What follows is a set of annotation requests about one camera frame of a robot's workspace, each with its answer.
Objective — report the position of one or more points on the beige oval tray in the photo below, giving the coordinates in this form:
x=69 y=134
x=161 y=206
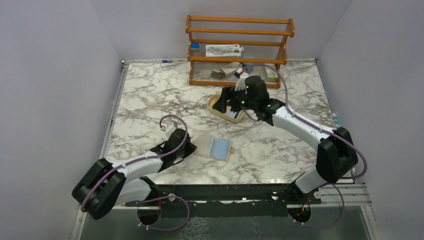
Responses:
x=212 y=100

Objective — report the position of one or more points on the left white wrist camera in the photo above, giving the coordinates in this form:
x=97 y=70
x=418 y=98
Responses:
x=169 y=128

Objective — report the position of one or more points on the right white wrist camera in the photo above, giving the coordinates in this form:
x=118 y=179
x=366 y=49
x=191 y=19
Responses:
x=241 y=83

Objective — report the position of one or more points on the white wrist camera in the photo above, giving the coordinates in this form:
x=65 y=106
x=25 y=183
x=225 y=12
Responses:
x=169 y=128
x=241 y=83

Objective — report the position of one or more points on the white staples box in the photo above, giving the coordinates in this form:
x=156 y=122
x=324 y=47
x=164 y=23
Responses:
x=230 y=68

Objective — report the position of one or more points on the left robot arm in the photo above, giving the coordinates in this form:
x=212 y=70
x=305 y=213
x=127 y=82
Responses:
x=107 y=184

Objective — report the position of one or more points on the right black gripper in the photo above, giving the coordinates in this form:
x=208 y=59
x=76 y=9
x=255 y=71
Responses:
x=228 y=93

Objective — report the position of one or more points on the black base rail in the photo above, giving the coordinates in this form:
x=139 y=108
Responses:
x=226 y=200

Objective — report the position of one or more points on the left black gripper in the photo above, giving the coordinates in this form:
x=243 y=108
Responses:
x=190 y=147

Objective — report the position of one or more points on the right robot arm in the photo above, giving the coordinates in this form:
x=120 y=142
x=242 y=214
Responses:
x=335 y=153

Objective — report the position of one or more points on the green white small box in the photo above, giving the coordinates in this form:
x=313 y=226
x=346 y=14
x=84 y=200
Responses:
x=270 y=73

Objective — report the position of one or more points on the beige leather card holder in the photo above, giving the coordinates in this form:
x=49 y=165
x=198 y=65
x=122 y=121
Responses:
x=209 y=146

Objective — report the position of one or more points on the packaged protractor set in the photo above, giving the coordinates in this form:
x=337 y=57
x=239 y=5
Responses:
x=223 y=50

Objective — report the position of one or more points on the grey cards in tray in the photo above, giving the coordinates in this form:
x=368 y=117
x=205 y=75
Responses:
x=232 y=114

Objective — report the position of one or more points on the light blue card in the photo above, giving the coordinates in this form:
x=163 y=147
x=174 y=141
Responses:
x=220 y=149

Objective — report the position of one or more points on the blue grey eraser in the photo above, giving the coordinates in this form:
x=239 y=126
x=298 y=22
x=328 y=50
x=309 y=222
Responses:
x=194 y=48

